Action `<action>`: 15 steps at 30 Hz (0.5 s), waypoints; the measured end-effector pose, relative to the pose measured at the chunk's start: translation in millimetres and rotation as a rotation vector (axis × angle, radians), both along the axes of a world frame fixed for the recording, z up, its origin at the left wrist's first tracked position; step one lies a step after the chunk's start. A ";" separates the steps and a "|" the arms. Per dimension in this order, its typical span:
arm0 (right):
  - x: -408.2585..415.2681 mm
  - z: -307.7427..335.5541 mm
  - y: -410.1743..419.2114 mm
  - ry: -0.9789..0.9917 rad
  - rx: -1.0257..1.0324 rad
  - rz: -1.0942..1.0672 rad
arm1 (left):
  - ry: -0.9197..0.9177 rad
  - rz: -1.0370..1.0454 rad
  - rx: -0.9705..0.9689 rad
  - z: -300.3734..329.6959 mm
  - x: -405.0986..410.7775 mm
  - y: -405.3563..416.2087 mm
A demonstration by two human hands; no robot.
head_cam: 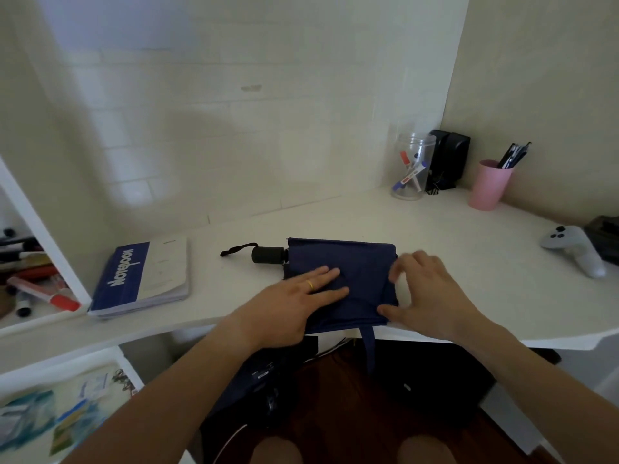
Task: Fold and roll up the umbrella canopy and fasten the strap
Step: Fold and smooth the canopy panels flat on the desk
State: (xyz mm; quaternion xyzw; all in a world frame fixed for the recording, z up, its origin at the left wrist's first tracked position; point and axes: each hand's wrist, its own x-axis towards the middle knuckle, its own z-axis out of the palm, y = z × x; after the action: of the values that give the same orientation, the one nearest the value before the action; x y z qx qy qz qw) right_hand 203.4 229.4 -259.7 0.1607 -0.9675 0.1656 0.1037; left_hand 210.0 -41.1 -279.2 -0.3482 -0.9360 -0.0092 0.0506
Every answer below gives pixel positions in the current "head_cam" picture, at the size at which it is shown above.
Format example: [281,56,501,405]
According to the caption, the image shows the person's left hand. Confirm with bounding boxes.
[226,266,350,353]

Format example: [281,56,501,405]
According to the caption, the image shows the person's right hand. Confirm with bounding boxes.
[377,249,490,344]

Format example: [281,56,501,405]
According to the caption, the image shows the navy umbrella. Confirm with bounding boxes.
[220,237,400,378]

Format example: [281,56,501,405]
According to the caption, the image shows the person's left forearm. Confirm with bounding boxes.
[62,318,254,464]

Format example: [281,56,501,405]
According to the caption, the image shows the person's right forearm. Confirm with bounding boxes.
[455,320,619,464]

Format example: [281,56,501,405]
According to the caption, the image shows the black bag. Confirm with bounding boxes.
[200,335,321,464]

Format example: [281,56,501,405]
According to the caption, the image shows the clear plastic jar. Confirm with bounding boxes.
[390,132,436,201]

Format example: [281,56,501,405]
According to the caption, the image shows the blue capped marker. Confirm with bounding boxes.
[392,160,430,192]

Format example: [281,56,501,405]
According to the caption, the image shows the person's right knee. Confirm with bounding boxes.
[397,435,458,464]

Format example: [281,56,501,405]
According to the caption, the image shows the person's knee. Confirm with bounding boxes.
[249,437,304,464]
[397,435,458,464]

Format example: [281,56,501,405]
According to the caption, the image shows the pink cup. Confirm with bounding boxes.
[467,159,514,211]

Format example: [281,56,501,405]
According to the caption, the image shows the person's left knee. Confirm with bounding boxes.
[249,437,304,464]

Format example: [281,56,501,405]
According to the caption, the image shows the black speaker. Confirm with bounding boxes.
[425,129,472,195]

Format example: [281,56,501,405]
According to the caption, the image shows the blue and white notebook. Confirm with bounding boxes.
[87,235,190,320]

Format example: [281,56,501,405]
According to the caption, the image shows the white game controller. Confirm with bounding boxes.
[539,225,607,280]

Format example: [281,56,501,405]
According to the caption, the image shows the bunch of black pens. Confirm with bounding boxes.
[496,142,532,170]

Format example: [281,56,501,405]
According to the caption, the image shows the black box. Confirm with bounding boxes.
[583,216,619,266]

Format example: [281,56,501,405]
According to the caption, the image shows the white shelf unit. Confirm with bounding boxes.
[0,157,194,464]

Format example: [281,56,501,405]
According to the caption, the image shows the pile of markers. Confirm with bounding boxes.
[0,228,82,319]

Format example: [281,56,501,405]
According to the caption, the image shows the colourful printed paper sheet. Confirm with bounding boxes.
[0,364,139,456]

